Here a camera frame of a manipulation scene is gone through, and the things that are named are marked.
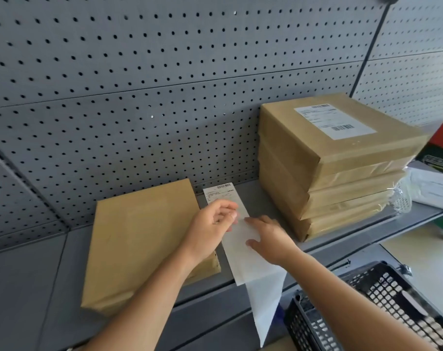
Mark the person's left hand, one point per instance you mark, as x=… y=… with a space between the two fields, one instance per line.
x=203 y=233

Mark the person's right hand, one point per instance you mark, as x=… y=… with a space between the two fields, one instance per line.
x=274 y=243

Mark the person's right thumb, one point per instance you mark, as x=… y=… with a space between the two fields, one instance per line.
x=253 y=244

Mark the person's left thumb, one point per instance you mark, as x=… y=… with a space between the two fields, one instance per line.
x=229 y=222

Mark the white label strip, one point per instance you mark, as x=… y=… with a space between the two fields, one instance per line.
x=249 y=263

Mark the person's right forearm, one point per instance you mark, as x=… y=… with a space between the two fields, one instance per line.
x=338 y=307

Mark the person's left forearm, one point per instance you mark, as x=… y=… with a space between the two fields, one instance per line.
x=148 y=303

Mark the unlabelled brown paper package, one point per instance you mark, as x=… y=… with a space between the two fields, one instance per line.
x=141 y=244

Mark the brown package with white label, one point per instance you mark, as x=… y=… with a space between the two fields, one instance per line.
x=316 y=142

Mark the black plastic basket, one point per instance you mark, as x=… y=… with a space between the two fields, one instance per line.
x=386 y=288

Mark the clear plastic bag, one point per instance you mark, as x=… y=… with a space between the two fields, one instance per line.
x=400 y=199

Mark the grey pegboard panel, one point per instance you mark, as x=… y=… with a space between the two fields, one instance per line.
x=133 y=87

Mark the white plastic mailer bag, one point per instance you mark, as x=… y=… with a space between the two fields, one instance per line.
x=433 y=190

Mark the grey metal shelf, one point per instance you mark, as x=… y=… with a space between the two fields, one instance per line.
x=31 y=288

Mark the dark shelf upright post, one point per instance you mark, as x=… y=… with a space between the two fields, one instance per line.
x=371 y=47

